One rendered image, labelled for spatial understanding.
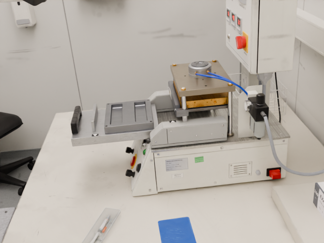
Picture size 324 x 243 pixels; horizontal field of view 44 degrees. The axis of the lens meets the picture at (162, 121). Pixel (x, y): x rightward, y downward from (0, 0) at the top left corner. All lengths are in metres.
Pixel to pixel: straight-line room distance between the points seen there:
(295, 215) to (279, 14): 0.58
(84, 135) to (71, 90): 1.66
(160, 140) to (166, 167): 0.10
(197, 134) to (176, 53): 1.64
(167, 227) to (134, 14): 1.83
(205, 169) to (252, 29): 0.48
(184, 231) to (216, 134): 0.32
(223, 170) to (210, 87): 0.30
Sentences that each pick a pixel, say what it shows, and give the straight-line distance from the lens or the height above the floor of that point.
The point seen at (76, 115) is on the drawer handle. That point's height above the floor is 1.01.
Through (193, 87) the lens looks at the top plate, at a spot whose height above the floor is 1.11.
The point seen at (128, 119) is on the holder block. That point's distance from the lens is 1.36.
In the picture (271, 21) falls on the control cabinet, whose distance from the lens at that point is 1.22.
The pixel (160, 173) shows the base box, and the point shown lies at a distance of 1.34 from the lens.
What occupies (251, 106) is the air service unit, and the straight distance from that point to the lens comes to 1.21.
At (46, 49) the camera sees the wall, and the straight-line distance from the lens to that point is 2.93.
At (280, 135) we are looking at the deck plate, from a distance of 1.37.
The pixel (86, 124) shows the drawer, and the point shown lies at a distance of 1.43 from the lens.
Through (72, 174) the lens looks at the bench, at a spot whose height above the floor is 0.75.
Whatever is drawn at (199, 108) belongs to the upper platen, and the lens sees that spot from 1.32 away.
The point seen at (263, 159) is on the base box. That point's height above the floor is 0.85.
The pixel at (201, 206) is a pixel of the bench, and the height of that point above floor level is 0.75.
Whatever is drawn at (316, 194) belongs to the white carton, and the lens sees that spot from 1.27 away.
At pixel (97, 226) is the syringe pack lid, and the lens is 1.27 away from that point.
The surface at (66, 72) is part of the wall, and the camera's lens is 2.95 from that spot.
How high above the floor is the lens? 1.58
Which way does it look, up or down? 26 degrees down
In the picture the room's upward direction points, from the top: 5 degrees counter-clockwise
